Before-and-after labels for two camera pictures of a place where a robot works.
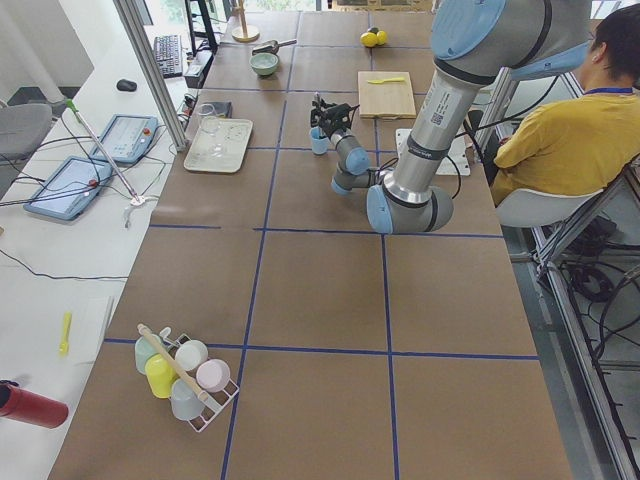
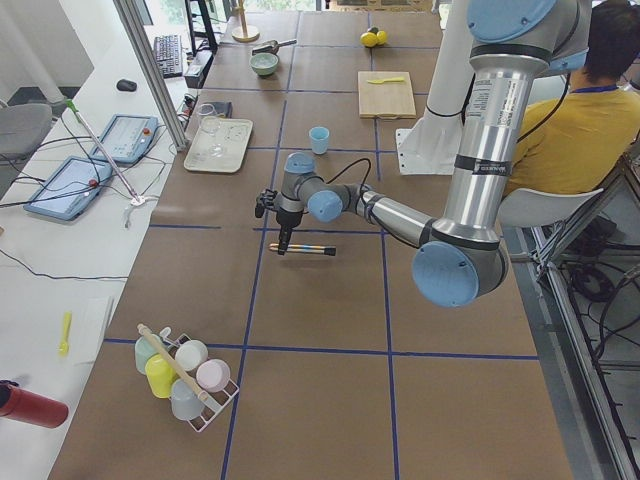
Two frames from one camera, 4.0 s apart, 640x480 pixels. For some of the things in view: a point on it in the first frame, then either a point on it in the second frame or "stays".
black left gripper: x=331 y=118 to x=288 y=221
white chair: x=519 y=208 stays
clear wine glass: x=209 y=121 stays
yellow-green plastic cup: x=161 y=375 stays
